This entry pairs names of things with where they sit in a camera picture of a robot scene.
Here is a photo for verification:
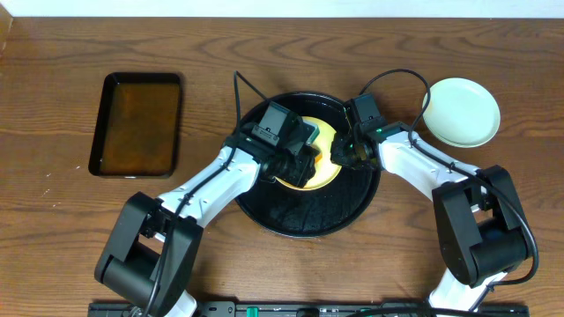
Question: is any light green plate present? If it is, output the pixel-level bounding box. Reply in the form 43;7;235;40
423;77;501;148

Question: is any round black tray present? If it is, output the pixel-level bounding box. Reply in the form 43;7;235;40
235;92;381;238

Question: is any black rectangular water tray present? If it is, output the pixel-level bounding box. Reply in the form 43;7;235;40
88;72;183;178

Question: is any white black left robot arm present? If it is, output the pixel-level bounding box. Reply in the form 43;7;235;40
94;120;319;316

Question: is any orange green sponge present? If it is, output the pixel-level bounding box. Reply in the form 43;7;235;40
309;121;331;164

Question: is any yellow plate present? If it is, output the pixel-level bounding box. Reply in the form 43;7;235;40
276;116;341;191

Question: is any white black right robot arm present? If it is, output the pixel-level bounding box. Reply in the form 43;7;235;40
330;122;538;312

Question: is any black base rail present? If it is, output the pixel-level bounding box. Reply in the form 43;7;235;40
87;300;530;317

